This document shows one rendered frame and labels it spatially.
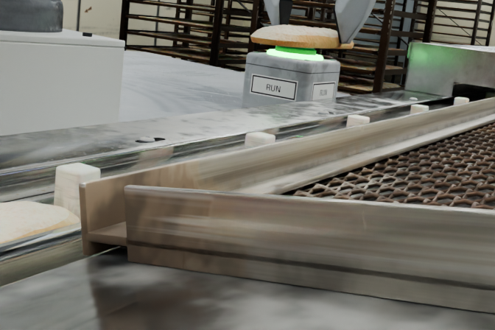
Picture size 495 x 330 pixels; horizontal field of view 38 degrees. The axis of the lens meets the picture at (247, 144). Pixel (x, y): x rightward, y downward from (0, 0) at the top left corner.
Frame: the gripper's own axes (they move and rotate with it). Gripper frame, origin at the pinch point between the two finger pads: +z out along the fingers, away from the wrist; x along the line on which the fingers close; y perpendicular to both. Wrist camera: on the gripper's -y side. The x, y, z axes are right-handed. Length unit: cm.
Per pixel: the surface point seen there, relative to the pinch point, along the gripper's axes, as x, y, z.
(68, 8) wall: 441, 411, 20
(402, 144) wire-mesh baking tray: -10.2, -10.4, 4.5
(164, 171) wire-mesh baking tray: -9.5, -24.9, 3.7
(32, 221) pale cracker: -1.5, -21.4, 7.8
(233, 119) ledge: 6.2, 2.9, 7.5
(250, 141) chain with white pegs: 0.3, -4.5, 7.1
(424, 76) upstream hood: 6.7, 45.2, 5.6
